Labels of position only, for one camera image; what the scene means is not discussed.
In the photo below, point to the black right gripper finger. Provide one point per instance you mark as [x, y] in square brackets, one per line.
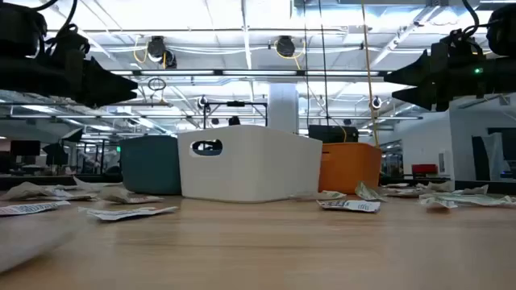
[419, 72]
[427, 98]

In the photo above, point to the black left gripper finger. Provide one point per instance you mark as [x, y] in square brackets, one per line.
[105, 80]
[109, 100]

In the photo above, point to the teal plastic bin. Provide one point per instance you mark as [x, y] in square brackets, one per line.
[149, 165]

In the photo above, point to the white plastic bin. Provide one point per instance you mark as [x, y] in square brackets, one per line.
[250, 169]

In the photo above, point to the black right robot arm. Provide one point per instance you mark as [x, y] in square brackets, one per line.
[504, 28]

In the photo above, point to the black softbox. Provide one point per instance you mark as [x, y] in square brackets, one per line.
[54, 153]
[73, 135]

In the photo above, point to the red storage bin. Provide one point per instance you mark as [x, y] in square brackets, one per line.
[424, 168]

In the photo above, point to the black monitor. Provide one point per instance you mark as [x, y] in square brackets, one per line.
[25, 148]

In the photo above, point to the orange plastic bin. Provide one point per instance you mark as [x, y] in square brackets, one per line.
[348, 167]

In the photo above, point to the white pillar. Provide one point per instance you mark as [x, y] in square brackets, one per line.
[283, 106]

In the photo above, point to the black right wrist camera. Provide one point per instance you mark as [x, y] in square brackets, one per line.
[455, 48]

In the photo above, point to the black rig frame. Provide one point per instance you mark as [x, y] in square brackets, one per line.
[235, 103]

